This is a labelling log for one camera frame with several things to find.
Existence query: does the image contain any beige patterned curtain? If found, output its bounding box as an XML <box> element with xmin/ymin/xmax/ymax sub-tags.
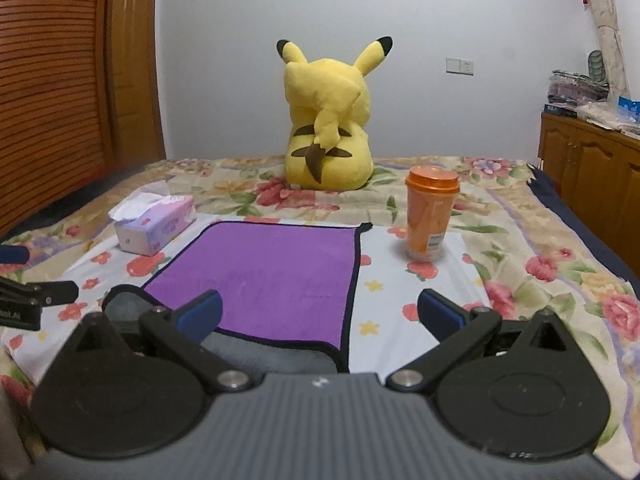
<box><xmin>588</xmin><ymin>0</ymin><xmax>630</xmax><ymax>103</ymax></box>

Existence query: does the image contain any white strawberry print cloth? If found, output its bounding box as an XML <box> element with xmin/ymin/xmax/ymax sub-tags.
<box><xmin>1</xmin><ymin>214</ymin><xmax>488</xmax><ymax>382</ymax></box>

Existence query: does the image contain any green hand fan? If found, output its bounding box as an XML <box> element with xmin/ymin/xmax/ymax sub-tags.
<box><xmin>588</xmin><ymin>50</ymin><xmax>608</xmax><ymax>84</ymax></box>

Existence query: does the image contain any blue gift bag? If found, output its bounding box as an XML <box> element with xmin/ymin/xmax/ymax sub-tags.
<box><xmin>617</xmin><ymin>96</ymin><xmax>640</xmax><ymax>124</ymax></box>

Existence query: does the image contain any wooden sideboard cabinet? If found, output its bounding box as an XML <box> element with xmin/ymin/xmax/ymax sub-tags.
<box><xmin>538</xmin><ymin>113</ymin><xmax>639</xmax><ymax>272</ymax></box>

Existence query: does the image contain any pink tissue box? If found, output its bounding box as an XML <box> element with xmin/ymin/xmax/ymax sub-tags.
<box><xmin>108</xmin><ymin>191</ymin><xmax>196</xmax><ymax>256</ymax></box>

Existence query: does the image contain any stack of folded clothes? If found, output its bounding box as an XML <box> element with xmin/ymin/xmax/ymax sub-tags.
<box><xmin>548</xmin><ymin>70</ymin><xmax>608</xmax><ymax>106</ymax></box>

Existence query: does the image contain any purple and grey towel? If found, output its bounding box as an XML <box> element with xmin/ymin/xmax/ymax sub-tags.
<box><xmin>102</xmin><ymin>221</ymin><xmax>371</xmax><ymax>379</ymax></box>

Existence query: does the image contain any wooden louvered wardrobe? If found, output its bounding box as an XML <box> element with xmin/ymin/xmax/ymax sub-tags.
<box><xmin>1</xmin><ymin>0</ymin><xmax>115</xmax><ymax>233</ymax></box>

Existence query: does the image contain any orange lidded plastic cup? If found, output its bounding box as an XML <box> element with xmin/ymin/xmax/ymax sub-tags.
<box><xmin>406</xmin><ymin>166</ymin><xmax>460</xmax><ymax>261</ymax></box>

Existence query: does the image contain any dark blue mattress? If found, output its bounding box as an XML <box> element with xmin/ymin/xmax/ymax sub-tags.
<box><xmin>527</xmin><ymin>164</ymin><xmax>640</xmax><ymax>286</ymax></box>

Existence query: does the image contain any white wall switch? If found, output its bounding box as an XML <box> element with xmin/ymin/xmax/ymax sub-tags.
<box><xmin>446</xmin><ymin>58</ymin><xmax>474</xmax><ymax>76</ymax></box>

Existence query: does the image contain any yellow Pikachu plush toy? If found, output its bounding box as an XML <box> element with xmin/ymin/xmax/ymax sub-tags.
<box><xmin>277</xmin><ymin>36</ymin><xmax>393</xmax><ymax>192</ymax></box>

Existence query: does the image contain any wooden door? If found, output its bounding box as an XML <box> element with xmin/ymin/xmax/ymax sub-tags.
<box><xmin>105</xmin><ymin>0</ymin><xmax>165</xmax><ymax>169</ymax></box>

